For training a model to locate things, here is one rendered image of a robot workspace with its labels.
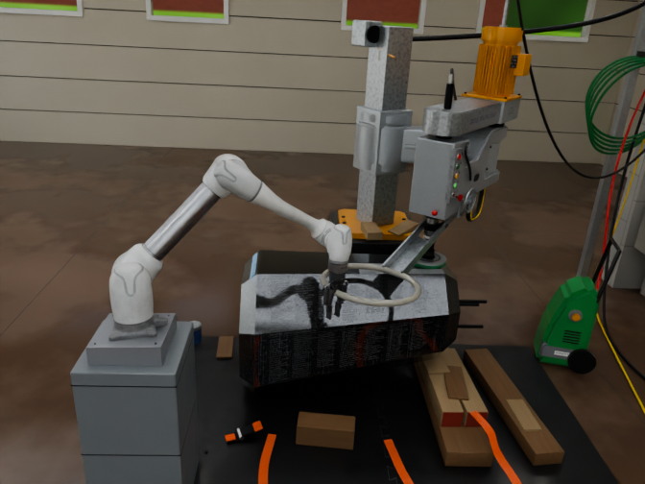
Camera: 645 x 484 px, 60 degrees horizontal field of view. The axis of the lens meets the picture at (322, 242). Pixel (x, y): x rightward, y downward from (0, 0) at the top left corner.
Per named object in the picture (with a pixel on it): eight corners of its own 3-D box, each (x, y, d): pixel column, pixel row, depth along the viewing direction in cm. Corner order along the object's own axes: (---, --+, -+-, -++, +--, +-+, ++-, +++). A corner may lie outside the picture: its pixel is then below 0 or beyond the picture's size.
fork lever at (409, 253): (435, 206, 338) (435, 200, 335) (465, 214, 328) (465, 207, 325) (376, 270, 295) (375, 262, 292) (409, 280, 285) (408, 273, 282)
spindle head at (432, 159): (435, 202, 339) (444, 128, 322) (468, 209, 328) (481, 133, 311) (407, 216, 312) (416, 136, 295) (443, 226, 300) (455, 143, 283)
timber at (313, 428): (296, 444, 291) (296, 425, 287) (298, 428, 302) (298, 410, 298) (352, 449, 290) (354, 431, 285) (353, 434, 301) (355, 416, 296)
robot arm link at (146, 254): (102, 286, 228) (104, 266, 248) (133, 308, 236) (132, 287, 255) (231, 150, 226) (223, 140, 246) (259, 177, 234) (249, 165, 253)
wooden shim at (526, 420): (505, 401, 320) (506, 399, 320) (522, 400, 321) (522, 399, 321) (523, 431, 297) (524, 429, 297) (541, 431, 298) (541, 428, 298)
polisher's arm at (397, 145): (349, 162, 360) (352, 124, 351) (359, 151, 391) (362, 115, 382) (466, 175, 345) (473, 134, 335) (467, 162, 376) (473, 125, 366)
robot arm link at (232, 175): (266, 181, 222) (258, 173, 234) (227, 156, 214) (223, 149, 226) (247, 207, 224) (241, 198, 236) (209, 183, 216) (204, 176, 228)
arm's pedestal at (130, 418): (194, 536, 239) (186, 382, 209) (75, 537, 237) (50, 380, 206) (211, 451, 286) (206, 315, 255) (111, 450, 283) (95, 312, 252)
